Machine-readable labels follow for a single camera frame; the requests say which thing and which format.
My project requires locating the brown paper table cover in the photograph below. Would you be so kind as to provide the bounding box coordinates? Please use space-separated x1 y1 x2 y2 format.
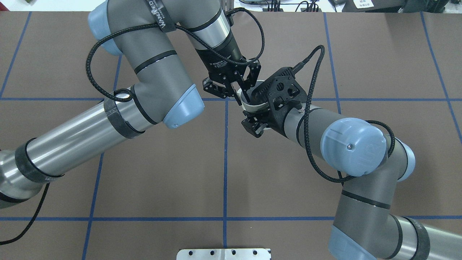
1 12 461 260

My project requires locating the white mug with handle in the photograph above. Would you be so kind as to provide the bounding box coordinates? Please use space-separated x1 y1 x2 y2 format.
237 80 269 113

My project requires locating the black braided cable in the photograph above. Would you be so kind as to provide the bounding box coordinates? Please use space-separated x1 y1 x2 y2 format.
85 7 266 103
292 45 396 183

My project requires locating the black braided left cable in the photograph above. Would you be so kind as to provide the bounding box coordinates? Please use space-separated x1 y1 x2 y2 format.
85 7 266 103

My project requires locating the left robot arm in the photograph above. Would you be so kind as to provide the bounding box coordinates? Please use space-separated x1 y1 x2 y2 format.
1 0 258 209

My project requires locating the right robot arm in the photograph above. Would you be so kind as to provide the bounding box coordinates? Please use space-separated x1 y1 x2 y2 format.
243 105 461 260

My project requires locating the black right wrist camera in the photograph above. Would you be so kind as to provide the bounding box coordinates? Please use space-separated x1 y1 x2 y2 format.
251 66 307 110

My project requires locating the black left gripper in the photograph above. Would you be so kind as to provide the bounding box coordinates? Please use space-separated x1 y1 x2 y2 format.
202 47 261 106

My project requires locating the black braided right cable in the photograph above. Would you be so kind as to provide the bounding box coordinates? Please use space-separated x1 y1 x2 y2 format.
292 45 396 183

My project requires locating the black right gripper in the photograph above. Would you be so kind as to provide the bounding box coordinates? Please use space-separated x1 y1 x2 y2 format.
241 105 288 138

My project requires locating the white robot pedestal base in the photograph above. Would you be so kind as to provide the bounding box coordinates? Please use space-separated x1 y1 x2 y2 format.
176 248 272 260

